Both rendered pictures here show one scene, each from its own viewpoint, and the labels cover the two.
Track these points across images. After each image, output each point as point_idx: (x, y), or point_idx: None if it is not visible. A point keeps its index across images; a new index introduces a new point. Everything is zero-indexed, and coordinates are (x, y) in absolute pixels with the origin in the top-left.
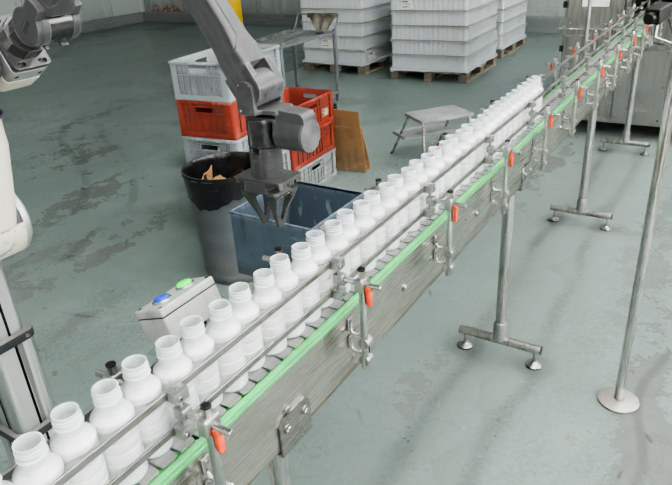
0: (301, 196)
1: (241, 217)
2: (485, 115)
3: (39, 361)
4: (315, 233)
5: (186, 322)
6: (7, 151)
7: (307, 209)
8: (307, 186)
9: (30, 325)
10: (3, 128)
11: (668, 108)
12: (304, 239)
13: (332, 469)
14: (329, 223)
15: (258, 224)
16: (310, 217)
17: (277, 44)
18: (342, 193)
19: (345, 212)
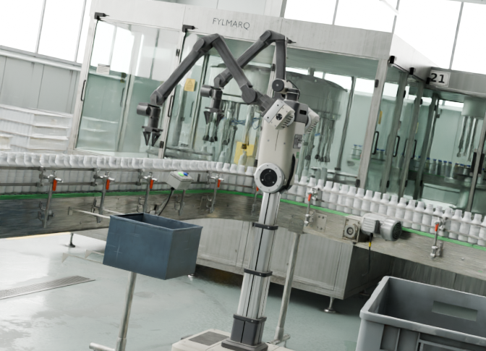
0: (160, 239)
1: (192, 226)
2: (25, 153)
3: (252, 239)
4: (135, 159)
5: (168, 161)
6: (260, 144)
7: (153, 249)
8: (155, 229)
9: (256, 222)
10: (262, 136)
11: None
12: (147, 221)
13: None
14: (130, 159)
15: (179, 226)
16: (150, 255)
17: (369, 312)
18: (126, 222)
19: (124, 159)
